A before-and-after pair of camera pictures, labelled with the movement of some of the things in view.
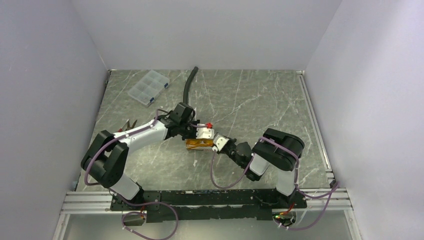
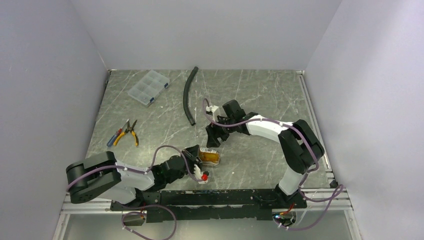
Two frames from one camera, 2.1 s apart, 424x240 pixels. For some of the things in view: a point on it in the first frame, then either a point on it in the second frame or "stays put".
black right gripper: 233,140 to 213,133
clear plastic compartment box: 149,87 stays put
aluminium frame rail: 318,200 stays put
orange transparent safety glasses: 199,144 to 210,157
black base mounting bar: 207,205 stays put
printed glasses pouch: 199,144 to 209,157
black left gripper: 193,136 to 191,154
